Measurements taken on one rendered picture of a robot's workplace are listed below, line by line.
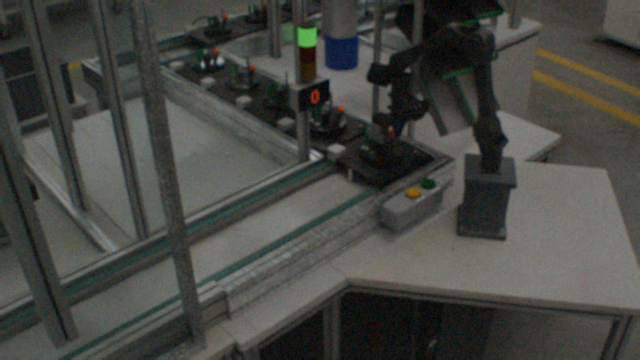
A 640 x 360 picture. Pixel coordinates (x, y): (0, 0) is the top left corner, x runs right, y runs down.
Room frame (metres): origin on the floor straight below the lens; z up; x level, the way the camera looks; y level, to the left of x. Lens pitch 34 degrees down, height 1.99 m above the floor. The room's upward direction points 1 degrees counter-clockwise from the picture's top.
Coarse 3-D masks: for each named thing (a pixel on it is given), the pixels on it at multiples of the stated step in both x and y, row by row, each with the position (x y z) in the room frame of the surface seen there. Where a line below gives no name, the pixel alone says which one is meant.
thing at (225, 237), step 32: (256, 192) 1.52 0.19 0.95; (288, 192) 1.56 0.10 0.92; (320, 192) 1.57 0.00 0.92; (352, 192) 1.56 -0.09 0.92; (192, 224) 1.37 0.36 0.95; (224, 224) 1.41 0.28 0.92; (256, 224) 1.41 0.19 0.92; (288, 224) 1.41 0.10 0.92; (192, 256) 1.27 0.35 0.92; (224, 256) 1.27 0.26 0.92; (256, 256) 1.23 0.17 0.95
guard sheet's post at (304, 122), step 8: (296, 0) 1.67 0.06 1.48; (304, 0) 1.68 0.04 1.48; (296, 8) 1.67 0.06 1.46; (304, 8) 1.68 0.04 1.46; (296, 16) 1.67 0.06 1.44; (304, 16) 1.68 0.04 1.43; (296, 32) 1.67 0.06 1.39; (296, 40) 1.67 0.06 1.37; (296, 48) 1.68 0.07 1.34; (304, 112) 1.67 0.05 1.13; (304, 120) 1.67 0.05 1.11; (304, 128) 1.67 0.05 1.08; (304, 136) 1.67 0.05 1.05; (304, 144) 1.67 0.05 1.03; (304, 152) 1.67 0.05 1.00; (304, 160) 1.67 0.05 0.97
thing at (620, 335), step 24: (360, 288) 1.26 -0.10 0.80; (384, 288) 1.25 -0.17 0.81; (336, 312) 1.27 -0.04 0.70; (456, 312) 1.39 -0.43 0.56; (480, 312) 1.38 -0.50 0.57; (552, 312) 1.15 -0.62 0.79; (576, 312) 1.14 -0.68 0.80; (600, 312) 1.12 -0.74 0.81; (336, 336) 1.27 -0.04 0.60; (456, 336) 1.39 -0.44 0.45; (480, 336) 1.38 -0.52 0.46; (624, 336) 1.11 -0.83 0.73
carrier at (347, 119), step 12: (312, 108) 1.91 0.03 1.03; (324, 108) 1.88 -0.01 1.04; (312, 120) 1.87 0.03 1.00; (324, 120) 1.88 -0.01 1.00; (348, 120) 1.93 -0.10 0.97; (360, 120) 1.93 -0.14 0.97; (312, 132) 1.84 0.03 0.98; (324, 132) 1.82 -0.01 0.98; (336, 132) 1.83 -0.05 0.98; (348, 132) 1.84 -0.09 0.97; (360, 132) 1.84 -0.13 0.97; (312, 144) 1.77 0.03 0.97; (324, 144) 1.76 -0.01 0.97
